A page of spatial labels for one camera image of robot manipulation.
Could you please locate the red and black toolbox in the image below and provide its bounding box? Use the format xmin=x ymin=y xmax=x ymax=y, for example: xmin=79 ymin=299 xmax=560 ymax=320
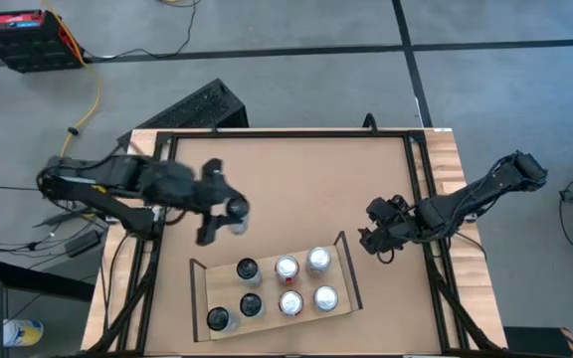
xmin=0 ymin=8 xmax=87 ymax=75

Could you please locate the black power adapter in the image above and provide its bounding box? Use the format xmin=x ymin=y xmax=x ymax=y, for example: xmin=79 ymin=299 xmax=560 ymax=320
xmin=65 ymin=229 xmax=101 ymax=258

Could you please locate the tan table mat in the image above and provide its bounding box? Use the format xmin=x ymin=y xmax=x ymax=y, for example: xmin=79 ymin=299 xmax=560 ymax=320
xmin=144 ymin=131 xmax=445 ymax=355

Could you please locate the black floor beam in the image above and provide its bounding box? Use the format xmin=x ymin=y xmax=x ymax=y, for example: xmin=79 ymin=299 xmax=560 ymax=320
xmin=0 ymin=256 xmax=96 ymax=302

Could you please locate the long black power brick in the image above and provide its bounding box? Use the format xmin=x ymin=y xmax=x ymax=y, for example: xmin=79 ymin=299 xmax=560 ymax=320
xmin=34 ymin=208 xmax=92 ymax=229

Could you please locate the slim white beverage can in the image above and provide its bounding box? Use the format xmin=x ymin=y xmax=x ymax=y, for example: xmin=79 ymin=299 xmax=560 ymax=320
xmin=205 ymin=306 xmax=241 ymax=333
xmin=235 ymin=257 xmax=264 ymax=288
xmin=239 ymin=292 xmax=268 ymax=319
xmin=225 ymin=197 xmax=252 ymax=237

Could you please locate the black perforated computer case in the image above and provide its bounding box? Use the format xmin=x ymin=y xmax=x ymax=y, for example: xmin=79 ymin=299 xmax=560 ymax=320
xmin=116 ymin=78 xmax=250 ymax=150

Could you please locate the red Coke can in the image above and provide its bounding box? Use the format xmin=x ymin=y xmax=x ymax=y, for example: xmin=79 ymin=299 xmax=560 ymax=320
xmin=278 ymin=289 xmax=306 ymax=318
xmin=274 ymin=255 xmax=301 ymax=287

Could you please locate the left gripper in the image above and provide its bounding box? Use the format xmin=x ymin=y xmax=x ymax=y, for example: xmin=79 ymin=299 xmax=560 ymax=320
xmin=186 ymin=157 xmax=252 ymax=248

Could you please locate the black box with striped corner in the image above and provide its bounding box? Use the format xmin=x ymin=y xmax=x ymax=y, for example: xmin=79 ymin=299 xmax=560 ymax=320
xmin=503 ymin=326 xmax=573 ymax=358

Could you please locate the white and yellow can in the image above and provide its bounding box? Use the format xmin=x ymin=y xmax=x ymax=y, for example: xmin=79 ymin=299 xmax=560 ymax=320
xmin=1 ymin=317 xmax=45 ymax=348

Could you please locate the silver Diet Coke can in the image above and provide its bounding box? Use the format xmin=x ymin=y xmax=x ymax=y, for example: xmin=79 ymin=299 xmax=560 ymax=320
xmin=304 ymin=246 xmax=333 ymax=277
xmin=311 ymin=284 xmax=340 ymax=313

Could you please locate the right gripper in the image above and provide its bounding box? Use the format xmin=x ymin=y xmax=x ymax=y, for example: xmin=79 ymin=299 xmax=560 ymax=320
xmin=358 ymin=195 xmax=420 ymax=256

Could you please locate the black metal table frame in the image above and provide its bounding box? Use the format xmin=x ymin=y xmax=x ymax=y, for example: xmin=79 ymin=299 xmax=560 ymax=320
xmin=87 ymin=127 xmax=506 ymax=358

